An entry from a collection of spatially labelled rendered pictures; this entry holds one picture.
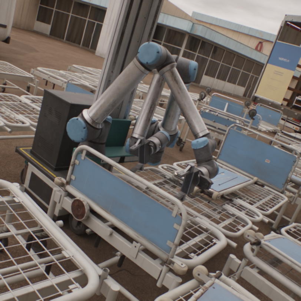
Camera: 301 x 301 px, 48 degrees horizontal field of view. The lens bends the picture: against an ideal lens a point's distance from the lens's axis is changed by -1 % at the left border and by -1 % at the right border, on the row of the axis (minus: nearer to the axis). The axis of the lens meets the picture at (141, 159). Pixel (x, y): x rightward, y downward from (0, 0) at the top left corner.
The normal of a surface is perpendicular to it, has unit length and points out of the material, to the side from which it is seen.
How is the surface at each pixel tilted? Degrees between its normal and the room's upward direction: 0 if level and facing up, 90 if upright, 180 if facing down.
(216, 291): 5
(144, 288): 0
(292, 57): 89
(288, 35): 90
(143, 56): 83
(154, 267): 90
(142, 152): 108
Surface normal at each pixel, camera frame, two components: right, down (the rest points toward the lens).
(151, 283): 0.29, -0.91
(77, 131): -0.45, 0.22
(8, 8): 0.83, 0.38
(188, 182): -0.63, 0.22
